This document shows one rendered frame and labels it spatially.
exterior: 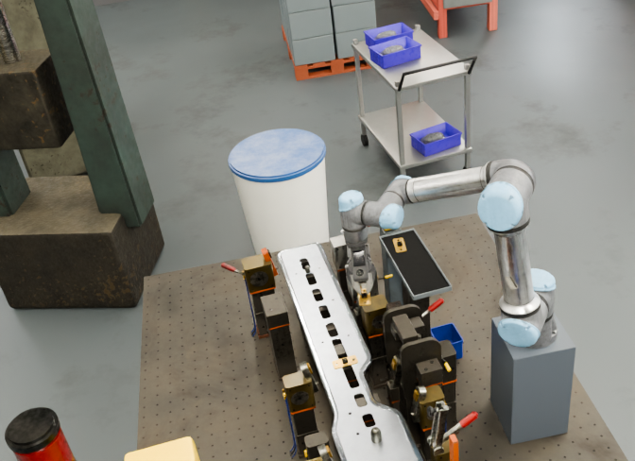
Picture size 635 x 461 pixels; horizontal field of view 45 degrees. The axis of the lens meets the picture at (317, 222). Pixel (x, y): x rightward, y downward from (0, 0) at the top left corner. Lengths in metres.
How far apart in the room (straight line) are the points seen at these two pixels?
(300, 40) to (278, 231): 2.79
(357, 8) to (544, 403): 4.82
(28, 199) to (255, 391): 2.37
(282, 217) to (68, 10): 1.57
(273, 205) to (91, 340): 1.28
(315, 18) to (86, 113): 3.12
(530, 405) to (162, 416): 1.33
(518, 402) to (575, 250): 2.23
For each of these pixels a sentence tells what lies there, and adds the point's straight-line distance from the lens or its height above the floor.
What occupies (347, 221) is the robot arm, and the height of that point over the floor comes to 1.53.
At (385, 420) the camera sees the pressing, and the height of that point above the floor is 1.00.
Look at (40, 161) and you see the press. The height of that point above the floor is 0.23.
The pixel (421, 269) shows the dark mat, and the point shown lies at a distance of 2.71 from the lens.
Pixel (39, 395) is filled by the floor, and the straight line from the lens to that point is 4.39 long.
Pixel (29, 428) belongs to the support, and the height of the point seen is 2.08.
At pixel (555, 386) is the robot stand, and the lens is 2.64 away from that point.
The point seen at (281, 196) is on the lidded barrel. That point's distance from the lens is 4.33.
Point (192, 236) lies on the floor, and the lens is 5.15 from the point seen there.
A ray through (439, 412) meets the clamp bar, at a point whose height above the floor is 1.21.
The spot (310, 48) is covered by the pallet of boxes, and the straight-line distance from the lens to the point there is 6.96.
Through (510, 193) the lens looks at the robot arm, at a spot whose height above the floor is 1.73.
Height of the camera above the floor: 2.85
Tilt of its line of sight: 34 degrees down
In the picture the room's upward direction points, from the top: 8 degrees counter-clockwise
